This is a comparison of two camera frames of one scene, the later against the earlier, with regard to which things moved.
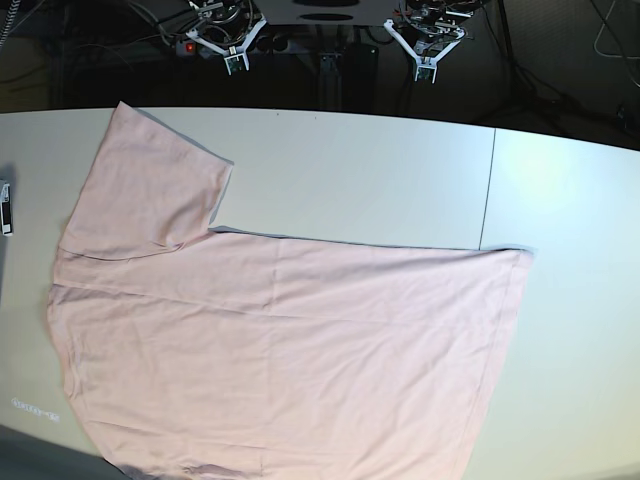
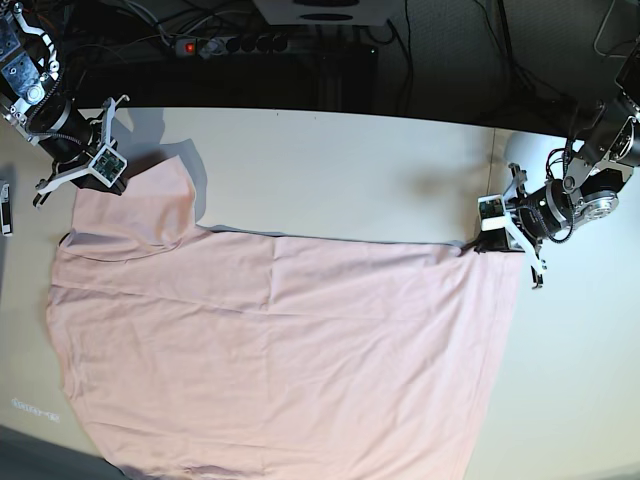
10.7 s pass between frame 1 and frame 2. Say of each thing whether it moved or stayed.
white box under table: stayed
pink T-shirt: stayed
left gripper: moved
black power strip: stayed
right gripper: moved
